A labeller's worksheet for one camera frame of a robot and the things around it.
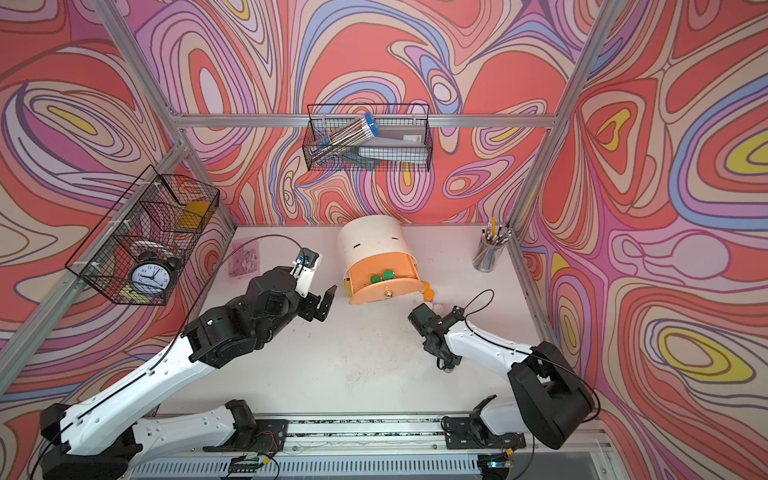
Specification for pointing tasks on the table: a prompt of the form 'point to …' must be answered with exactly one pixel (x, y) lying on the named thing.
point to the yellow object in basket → (193, 214)
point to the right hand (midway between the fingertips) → (447, 356)
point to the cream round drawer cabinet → (367, 236)
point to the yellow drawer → (348, 287)
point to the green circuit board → (245, 464)
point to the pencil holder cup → (492, 242)
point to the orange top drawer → (404, 283)
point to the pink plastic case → (246, 261)
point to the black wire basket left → (138, 251)
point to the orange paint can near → (428, 294)
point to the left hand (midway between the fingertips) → (321, 279)
